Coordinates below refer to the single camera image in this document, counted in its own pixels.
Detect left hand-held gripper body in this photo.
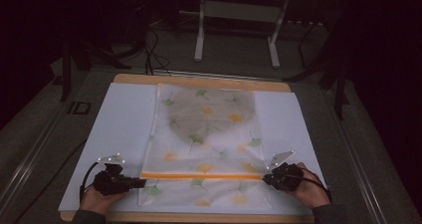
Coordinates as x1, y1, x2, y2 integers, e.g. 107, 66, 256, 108
92, 152, 134, 197

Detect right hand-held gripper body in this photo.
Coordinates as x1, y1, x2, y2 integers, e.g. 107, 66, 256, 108
266, 149, 305, 192

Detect leaf print mesh laundry bag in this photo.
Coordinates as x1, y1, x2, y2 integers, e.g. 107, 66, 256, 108
136, 82, 276, 208

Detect person's left hand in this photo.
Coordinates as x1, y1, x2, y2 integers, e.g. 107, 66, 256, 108
79, 183, 129, 216

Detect person's right hand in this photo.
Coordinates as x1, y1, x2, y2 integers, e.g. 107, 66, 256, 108
284, 161, 331, 210

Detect white table mat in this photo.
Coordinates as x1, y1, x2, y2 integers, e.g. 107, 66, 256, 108
58, 82, 328, 216

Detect grey garment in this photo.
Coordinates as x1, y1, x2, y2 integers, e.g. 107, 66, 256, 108
166, 87, 257, 145

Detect black metal stand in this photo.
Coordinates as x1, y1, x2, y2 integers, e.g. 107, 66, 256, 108
59, 34, 132, 103
284, 20, 350, 121

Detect white metal stand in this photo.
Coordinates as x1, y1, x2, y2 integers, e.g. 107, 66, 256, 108
193, 0, 292, 70

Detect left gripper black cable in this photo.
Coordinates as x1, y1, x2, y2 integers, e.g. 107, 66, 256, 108
78, 161, 102, 204

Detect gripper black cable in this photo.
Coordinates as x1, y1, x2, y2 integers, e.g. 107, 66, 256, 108
78, 161, 102, 204
298, 168, 333, 204

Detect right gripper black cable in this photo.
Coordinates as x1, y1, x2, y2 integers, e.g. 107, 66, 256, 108
298, 168, 333, 204

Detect long black floor cable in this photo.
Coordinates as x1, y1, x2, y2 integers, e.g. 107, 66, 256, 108
12, 138, 88, 224

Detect metal floor rail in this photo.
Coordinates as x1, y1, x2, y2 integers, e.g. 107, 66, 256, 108
325, 90, 388, 224
0, 99, 72, 212

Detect black floor bracket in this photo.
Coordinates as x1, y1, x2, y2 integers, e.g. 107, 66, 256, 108
67, 101, 93, 115

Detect black cables on floor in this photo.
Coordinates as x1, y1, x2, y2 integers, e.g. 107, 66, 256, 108
143, 27, 172, 77

